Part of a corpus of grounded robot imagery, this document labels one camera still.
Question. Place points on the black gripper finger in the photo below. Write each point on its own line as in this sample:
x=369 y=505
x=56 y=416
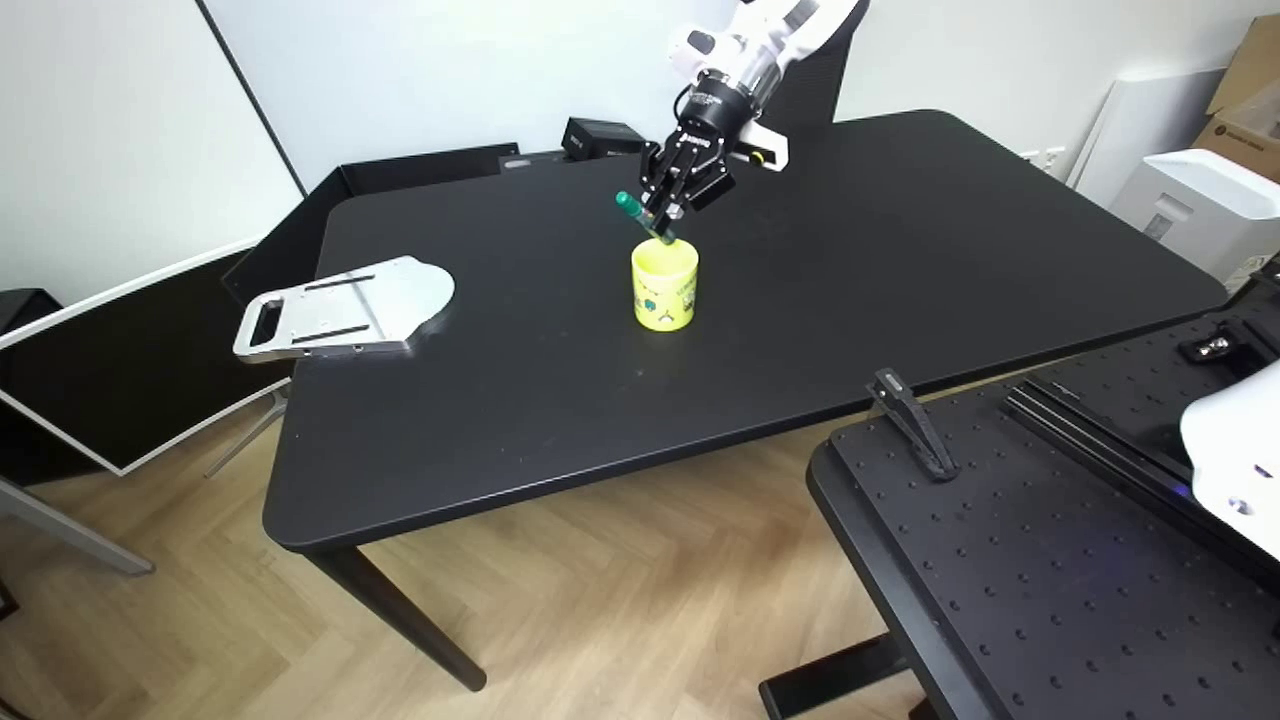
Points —
x=652 y=195
x=701 y=197

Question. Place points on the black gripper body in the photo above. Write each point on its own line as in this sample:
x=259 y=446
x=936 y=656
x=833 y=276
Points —
x=694 y=156

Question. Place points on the green marker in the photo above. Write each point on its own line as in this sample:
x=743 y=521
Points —
x=640 y=218

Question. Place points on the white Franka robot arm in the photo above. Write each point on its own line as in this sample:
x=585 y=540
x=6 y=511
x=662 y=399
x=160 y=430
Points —
x=764 y=41

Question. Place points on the yellow mug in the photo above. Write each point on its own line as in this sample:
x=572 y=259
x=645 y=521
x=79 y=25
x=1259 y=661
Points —
x=665 y=287

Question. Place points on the small black box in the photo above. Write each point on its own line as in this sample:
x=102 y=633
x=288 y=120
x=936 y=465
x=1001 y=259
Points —
x=600 y=139

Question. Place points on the black pillar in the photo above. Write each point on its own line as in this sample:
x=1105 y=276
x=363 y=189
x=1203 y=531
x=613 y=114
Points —
x=815 y=87

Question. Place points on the black table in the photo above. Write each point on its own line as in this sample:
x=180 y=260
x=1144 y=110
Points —
x=803 y=294

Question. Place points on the large white whiteboard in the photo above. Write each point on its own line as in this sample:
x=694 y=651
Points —
x=443 y=67

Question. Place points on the black clamp lever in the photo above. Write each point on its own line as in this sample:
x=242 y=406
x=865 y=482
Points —
x=912 y=421

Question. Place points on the white plastic tray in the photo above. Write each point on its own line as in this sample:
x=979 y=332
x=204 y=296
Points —
x=349 y=311

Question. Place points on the white leaning board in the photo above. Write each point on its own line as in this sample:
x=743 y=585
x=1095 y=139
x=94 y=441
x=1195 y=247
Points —
x=1133 y=124

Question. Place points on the white appliance box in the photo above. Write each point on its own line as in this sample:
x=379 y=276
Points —
x=1204 y=207

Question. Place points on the black perforated board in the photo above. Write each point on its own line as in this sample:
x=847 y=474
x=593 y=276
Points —
x=1052 y=585

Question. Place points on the brown cardboard box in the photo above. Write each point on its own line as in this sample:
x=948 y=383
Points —
x=1251 y=100

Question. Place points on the grey metal bar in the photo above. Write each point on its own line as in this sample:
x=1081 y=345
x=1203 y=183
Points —
x=66 y=525

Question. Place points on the black aluminium rail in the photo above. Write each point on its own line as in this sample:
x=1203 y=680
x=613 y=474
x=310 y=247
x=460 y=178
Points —
x=1105 y=446

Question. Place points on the black panel white frame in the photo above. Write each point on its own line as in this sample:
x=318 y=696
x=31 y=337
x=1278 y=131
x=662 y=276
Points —
x=123 y=383

